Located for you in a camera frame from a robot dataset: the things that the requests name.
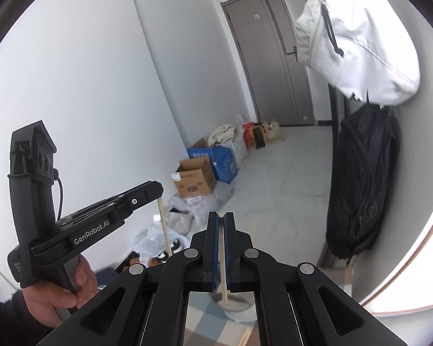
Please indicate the grey plastic parcel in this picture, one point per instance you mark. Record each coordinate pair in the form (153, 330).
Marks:
(202, 205)

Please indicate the white sack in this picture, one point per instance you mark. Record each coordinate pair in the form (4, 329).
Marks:
(240, 151)

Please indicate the red bag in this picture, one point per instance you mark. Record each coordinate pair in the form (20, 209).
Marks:
(247, 135)

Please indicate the white shoulder bag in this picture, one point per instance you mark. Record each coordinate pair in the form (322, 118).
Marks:
(361, 43)

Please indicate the yellow black paper bag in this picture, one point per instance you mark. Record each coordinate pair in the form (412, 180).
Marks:
(258, 137)

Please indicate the beige plastic bag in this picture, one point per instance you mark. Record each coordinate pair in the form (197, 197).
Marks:
(276, 131)

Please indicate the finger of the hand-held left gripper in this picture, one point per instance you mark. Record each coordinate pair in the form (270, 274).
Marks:
(137, 198)

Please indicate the beige cloth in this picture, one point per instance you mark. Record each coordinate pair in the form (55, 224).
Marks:
(222, 133)

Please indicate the black backpack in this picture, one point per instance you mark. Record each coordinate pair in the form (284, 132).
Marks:
(364, 180)

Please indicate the black white shoe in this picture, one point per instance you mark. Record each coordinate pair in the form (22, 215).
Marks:
(163, 256)
(176, 244)

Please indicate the wooden chopstick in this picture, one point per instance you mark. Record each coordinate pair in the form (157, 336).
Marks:
(163, 223)
(222, 256)

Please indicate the white plastic bag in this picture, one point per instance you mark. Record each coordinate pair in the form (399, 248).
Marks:
(151, 238)

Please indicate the brown cardboard box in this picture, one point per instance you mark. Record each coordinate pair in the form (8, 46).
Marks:
(196, 178)

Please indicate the blue cardboard box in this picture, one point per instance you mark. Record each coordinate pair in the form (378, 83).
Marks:
(223, 164)

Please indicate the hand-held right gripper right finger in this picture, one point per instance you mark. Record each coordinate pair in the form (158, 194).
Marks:
(229, 252)

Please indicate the person's left hand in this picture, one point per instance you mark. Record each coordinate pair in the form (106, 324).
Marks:
(50, 302)

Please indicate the checkered tablecloth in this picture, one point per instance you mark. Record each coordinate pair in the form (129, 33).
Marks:
(216, 331)

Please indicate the pile of wooden chopsticks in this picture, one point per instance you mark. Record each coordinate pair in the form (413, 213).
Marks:
(248, 336)

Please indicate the grey utensil cup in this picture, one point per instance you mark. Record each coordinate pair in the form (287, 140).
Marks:
(242, 310)

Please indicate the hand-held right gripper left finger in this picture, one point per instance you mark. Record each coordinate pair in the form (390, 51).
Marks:
(213, 252)

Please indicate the person's left forearm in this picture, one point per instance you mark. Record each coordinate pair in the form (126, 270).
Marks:
(7, 324)

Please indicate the navy shoe box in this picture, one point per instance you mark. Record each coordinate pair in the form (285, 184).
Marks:
(106, 279)

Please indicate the grey door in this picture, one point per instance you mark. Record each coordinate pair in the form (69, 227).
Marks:
(270, 61)

